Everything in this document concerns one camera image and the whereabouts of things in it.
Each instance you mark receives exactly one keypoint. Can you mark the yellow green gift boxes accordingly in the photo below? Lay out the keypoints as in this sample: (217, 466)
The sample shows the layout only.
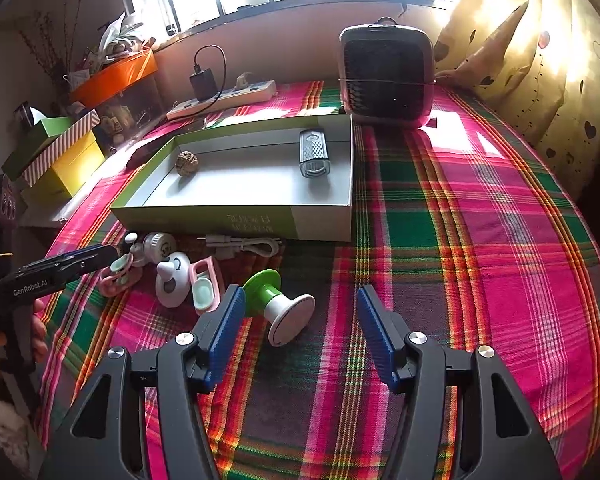
(65, 140)

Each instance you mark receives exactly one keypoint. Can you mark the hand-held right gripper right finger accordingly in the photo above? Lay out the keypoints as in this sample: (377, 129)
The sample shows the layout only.
(375, 330)

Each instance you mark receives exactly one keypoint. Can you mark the white plastic bag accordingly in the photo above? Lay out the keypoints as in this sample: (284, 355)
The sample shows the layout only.
(115, 35)

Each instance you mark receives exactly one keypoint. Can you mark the pink and green clip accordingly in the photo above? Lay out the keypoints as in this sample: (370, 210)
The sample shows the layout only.
(115, 280)

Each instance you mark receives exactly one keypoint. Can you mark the black charger adapter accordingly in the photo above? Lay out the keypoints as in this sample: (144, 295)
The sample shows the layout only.
(203, 82)

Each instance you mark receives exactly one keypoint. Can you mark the white plug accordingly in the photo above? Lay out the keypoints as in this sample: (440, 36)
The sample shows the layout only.
(243, 82)

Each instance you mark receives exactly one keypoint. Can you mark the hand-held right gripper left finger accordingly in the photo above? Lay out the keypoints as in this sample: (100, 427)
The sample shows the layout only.
(227, 320)

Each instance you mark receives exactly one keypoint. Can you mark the orange box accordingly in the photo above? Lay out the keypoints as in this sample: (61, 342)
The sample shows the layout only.
(115, 77)

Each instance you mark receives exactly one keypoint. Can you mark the dried branches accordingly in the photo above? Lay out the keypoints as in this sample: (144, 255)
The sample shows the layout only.
(50, 50)

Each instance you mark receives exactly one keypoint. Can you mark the black rectangular device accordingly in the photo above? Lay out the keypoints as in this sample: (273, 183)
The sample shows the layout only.
(312, 152)

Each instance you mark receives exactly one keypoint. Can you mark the small fan heater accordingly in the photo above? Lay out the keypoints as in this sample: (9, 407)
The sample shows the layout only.
(387, 75)

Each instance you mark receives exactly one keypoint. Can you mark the cream heart print curtain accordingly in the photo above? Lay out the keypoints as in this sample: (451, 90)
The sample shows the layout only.
(530, 60)

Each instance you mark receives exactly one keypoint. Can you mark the green and white cardboard box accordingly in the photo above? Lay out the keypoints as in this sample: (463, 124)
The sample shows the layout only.
(240, 185)

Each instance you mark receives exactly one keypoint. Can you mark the white round cap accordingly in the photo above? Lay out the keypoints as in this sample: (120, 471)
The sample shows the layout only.
(157, 246)

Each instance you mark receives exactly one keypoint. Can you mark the grey disc white knob hook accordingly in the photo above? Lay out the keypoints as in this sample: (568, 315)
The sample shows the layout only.
(136, 255)

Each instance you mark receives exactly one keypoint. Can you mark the black smartphone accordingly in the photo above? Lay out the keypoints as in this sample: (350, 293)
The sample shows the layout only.
(145, 152)

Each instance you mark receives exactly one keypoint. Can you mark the pink and green holder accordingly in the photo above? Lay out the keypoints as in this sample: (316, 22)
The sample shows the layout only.
(205, 285)

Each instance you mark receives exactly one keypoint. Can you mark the person's left forearm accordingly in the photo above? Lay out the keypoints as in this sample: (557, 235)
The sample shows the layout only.
(0, 420)

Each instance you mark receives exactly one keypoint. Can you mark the brown walnut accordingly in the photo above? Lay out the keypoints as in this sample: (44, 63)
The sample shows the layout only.
(186, 162)

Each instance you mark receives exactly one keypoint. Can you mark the white power strip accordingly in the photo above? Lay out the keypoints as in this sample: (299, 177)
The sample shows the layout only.
(240, 94)

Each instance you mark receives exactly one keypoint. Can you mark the green and white suction holder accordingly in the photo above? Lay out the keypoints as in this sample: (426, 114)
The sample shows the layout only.
(290, 315)

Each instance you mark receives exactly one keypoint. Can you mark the white round knob holder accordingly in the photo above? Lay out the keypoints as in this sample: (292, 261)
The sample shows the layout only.
(172, 285)

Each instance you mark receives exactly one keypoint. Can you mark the plaid tablecloth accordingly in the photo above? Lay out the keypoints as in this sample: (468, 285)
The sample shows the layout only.
(480, 260)

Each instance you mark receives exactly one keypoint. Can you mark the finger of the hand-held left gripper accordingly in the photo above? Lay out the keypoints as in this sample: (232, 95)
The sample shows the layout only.
(87, 267)
(70, 254)

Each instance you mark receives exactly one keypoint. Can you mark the yellow box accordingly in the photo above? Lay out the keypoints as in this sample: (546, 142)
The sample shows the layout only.
(75, 167)

